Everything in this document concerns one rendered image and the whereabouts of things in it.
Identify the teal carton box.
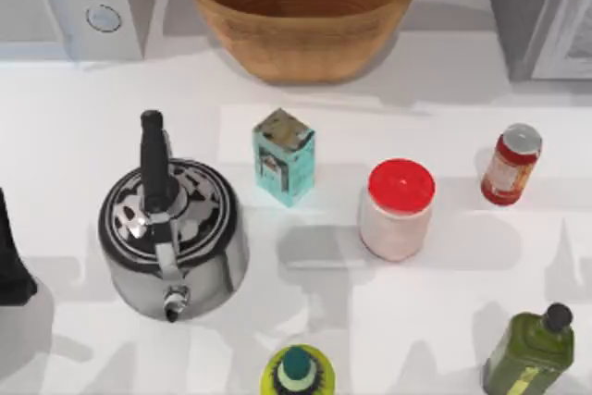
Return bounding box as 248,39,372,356
252,107,316,208

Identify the white jar with red lid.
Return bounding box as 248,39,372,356
359,158,437,263

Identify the brown woven basket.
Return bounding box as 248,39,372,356
186,0,422,86

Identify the yellow-green bottle with teal cap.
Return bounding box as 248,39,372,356
259,343,337,395

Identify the red jar with silver lid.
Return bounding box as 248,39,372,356
480,122,543,206

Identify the grey microwave knob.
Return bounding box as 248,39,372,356
85,4,123,34

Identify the green bottle with black cap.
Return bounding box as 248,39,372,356
481,302,576,395

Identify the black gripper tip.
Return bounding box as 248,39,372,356
0,187,39,307

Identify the pale microwave oven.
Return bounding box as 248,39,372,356
0,0,164,63

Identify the silver kettle with black handle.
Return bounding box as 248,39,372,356
97,109,252,324

